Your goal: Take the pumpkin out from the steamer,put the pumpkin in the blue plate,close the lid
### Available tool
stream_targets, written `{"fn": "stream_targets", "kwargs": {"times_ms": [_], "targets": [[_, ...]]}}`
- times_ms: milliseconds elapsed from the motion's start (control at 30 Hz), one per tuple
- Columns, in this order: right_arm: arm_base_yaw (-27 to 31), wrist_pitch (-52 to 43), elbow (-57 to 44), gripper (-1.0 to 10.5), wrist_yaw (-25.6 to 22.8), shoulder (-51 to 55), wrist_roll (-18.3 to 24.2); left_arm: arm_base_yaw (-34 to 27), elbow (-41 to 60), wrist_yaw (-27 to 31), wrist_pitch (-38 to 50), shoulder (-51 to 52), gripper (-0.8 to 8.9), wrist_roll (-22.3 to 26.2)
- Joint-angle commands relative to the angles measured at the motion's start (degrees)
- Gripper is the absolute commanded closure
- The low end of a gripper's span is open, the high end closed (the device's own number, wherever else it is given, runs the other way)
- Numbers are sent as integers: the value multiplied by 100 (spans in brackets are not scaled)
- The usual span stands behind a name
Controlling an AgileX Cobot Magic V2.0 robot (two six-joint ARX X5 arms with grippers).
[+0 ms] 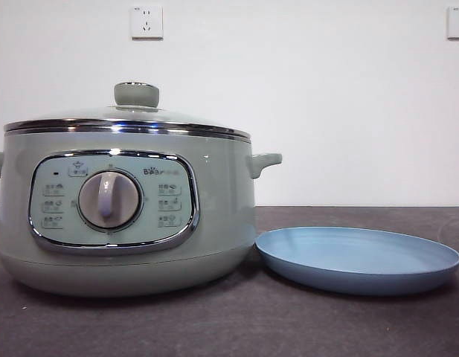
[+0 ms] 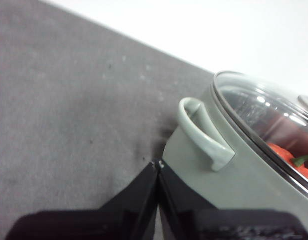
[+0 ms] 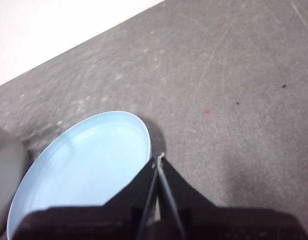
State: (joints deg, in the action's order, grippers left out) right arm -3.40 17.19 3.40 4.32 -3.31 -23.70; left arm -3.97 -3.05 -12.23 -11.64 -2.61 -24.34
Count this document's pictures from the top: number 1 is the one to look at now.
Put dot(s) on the glass lid with green knob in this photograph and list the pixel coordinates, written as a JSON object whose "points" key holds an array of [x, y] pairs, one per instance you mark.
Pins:
{"points": [[136, 94]]}

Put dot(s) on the pale green electric steamer pot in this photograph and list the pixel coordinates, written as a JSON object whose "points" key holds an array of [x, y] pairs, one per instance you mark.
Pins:
{"points": [[221, 208]]}

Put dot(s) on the blue round plate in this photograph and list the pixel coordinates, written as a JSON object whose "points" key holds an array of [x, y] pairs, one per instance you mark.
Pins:
{"points": [[344, 256]]}

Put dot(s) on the white wall socket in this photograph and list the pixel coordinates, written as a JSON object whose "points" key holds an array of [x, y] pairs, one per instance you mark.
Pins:
{"points": [[147, 22], [458, 22]]}

